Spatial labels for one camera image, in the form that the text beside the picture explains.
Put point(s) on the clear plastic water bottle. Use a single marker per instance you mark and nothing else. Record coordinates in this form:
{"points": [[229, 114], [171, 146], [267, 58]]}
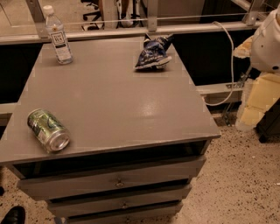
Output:
{"points": [[55, 30]]}

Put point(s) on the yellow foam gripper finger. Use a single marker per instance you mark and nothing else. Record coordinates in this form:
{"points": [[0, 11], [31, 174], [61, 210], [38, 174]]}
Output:
{"points": [[258, 96]]}

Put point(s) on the bottom grey drawer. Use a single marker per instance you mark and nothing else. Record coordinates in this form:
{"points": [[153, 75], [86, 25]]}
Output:
{"points": [[128, 215]]}

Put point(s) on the black shoe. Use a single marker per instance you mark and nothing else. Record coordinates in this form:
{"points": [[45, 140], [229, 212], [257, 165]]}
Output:
{"points": [[15, 216]]}

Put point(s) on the middle grey drawer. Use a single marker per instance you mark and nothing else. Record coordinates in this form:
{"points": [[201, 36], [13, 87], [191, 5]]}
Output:
{"points": [[126, 198]]}

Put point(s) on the black office chair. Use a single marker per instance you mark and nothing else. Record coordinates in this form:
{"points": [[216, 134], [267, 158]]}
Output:
{"points": [[92, 13]]}

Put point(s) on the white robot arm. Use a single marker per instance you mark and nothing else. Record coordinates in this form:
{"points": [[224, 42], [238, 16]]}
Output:
{"points": [[263, 48]]}

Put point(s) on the grey drawer cabinet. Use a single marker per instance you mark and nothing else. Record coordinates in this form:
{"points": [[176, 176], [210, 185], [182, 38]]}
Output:
{"points": [[115, 115]]}

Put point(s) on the grey metal railing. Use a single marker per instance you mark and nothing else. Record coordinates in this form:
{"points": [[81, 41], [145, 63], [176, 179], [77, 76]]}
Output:
{"points": [[23, 21]]}

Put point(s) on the blue chip bag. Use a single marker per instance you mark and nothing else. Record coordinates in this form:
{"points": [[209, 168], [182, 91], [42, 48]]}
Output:
{"points": [[153, 55]]}

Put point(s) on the green soda can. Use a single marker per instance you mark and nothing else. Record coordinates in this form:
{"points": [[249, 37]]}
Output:
{"points": [[51, 133]]}

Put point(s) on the grey drawer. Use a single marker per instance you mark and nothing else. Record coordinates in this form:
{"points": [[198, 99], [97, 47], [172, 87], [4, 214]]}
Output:
{"points": [[118, 177], [128, 215], [126, 198]]}

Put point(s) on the top grey drawer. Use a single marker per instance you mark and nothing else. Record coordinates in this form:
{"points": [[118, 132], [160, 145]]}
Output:
{"points": [[118, 177]]}

